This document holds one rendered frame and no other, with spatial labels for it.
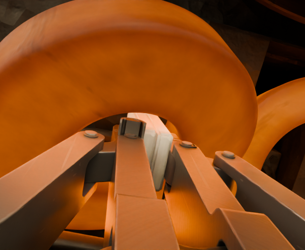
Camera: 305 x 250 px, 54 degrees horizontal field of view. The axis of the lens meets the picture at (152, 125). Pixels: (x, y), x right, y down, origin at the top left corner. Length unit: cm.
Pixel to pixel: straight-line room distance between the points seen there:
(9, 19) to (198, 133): 19
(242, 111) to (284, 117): 8
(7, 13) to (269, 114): 22
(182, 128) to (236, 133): 3
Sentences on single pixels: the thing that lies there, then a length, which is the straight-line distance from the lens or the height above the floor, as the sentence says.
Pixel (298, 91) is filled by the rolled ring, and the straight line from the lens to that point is 24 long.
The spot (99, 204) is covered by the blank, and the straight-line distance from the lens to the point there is 20.
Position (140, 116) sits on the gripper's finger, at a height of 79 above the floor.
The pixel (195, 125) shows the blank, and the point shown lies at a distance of 16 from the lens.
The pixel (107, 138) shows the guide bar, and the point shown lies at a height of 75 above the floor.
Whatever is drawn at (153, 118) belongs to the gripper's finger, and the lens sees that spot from 17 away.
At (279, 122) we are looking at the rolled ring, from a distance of 23.
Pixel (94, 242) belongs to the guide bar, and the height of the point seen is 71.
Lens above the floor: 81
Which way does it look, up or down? 8 degrees down
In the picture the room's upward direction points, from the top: 15 degrees clockwise
